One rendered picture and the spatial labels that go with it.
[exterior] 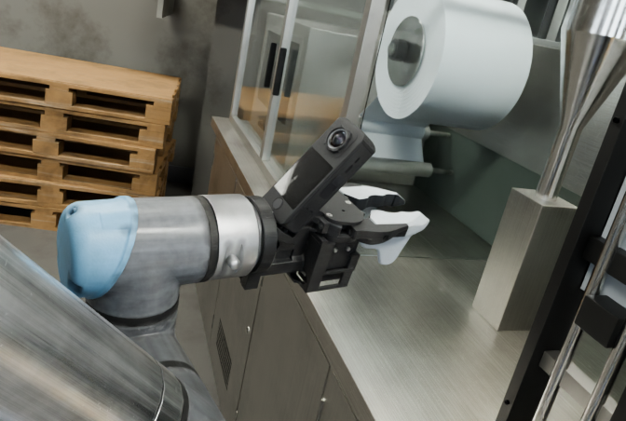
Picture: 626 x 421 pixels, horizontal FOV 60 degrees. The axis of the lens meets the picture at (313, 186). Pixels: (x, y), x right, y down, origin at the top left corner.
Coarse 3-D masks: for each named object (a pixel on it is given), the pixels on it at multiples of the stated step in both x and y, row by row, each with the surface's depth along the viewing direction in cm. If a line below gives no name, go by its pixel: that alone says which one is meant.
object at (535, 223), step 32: (576, 32) 90; (576, 64) 92; (608, 64) 89; (576, 96) 93; (576, 128) 96; (512, 192) 104; (544, 192) 100; (512, 224) 104; (544, 224) 99; (512, 256) 103; (544, 256) 102; (480, 288) 111; (512, 288) 102; (544, 288) 105; (512, 320) 106
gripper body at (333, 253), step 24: (264, 216) 47; (336, 216) 51; (360, 216) 52; (264, 240) 47; (288, 240) 50; (312, 240) 51; (336, 240) 51; (264, 264) 48; (288, 264) 52; (312, 264) 52; (336, 264) 54; (312, 288) 53
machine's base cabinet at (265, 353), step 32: (224, 160) 209; (224, 192) 204; (224, 288) 190; (288, 288) 124; (224, 320) 186; (256, 320) 147; (288, 320) 122; (224, 352) 182; (256, 352) 144; (288, 352) 120; (320, 352) 103; (224, 384) 178; (256, 384) 142; (288, 384) 119; (320, 384) 102; (224, 416) 175; (256, 416) 140; (288, 416) 117; (320, 416) 100; (352, 416) 88
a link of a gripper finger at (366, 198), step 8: (344, 192) 57; (352, 192) 58; (360, 192) 58; (368, 192) 59; (376, 192) 60; (384, 192) 60; (392, 192) 61; (352, 200) 57; (360, 200) 57; (368, 200) 59; (376, 200) 59; (384, 200) 60; (392, 200) 61; (400, 200) 62; (360, 208) 58; (368, 208) 61; (376, 208) 62; (368, 216) 62
